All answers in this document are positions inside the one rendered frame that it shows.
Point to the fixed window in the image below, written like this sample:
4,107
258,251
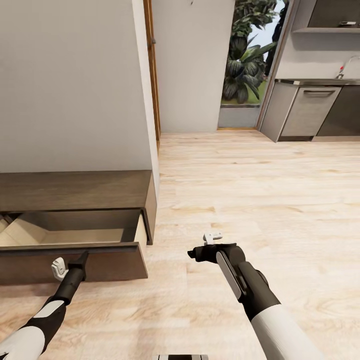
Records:
257,34

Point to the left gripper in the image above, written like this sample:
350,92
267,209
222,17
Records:
76,272

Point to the cabinet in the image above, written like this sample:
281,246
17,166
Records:
327,16
49,215

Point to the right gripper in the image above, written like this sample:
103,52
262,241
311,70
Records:
201,253

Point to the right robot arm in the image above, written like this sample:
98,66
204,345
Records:
280,337

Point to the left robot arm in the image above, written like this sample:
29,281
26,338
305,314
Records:
29,342

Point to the dishwasher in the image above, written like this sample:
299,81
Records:
309,110

